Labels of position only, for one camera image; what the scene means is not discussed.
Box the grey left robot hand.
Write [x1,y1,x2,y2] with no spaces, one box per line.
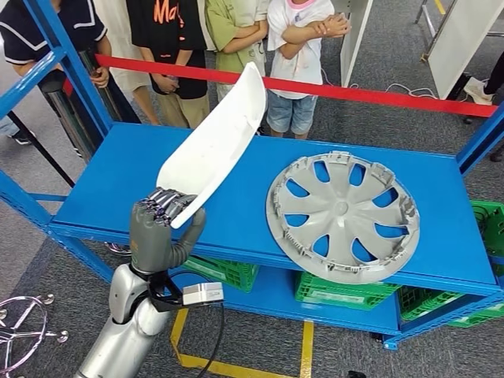
[129,187,207,275]

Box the white curved plastic part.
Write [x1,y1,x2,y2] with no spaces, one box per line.
[155,61,267,231]

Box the blue metal shelf rack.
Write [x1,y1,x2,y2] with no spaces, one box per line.
[0,0,504,351]

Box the chrome stool base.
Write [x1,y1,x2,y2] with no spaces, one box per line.
[0,293,69,376]

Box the black metal rod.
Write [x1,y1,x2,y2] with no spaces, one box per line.
[7,110,75,189]

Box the yellow floor tape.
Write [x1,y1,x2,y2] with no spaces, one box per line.
[170,309,315,378]

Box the grey wheel hubcap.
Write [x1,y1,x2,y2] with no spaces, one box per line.
[266,151,421,285]

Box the red barrier tape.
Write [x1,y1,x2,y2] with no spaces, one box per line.
[95,54,497,118]

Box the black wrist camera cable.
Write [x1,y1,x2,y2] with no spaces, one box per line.
[195,304,226,378]

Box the black stanchion post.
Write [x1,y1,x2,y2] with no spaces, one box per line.
[39,75,95,163]
[78,49,123,124]

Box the white floor cable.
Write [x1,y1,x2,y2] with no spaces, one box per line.
[321,66,440,100]

